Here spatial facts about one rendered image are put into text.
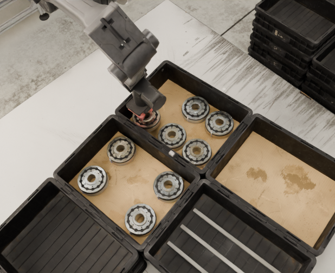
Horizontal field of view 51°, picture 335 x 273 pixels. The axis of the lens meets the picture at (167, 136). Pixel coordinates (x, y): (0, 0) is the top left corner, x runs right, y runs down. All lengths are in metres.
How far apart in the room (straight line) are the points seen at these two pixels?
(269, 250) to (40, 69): 2.13
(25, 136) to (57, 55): 1.30
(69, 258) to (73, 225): 0.10
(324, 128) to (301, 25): 0.79
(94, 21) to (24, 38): 2.41
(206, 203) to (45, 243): 0.55
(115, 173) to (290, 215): 0.60
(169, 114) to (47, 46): 1.74
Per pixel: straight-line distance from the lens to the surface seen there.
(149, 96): 1.08
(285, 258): 1.20
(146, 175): 1.25
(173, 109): 1.37
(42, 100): 1.70
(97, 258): 1.21
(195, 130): 1.32
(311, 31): 2.16
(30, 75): 2.80
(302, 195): 1.26
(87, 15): 0.70
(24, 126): 1.66
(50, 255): 1.26
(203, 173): 1.14
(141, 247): 1.09
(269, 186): 1.25
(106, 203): 1.25
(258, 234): 1.20
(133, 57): 0.69
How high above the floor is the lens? 1.98
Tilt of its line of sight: 62 degrees down
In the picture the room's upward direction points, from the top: 10 degrees counter-clockwise
